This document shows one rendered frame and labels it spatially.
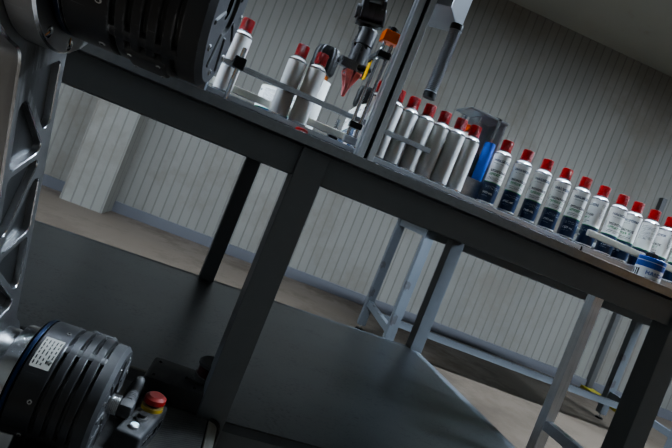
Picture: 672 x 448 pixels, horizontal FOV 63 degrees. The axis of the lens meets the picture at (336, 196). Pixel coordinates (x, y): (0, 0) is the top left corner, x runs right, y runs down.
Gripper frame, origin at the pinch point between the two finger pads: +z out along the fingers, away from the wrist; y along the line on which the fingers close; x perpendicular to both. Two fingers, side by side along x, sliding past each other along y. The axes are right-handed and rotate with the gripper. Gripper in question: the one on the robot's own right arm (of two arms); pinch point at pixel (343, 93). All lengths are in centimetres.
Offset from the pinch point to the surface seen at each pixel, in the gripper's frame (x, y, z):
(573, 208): 7, -80, 4
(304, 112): 9.0, 9.5, 10.6
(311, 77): 8.9, 11.3, 1.3
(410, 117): 8.2, -18.9, -0.4
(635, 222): 7, -102, -1
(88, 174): -257, 97, 81
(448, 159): 8.7, -34.1, 6.0
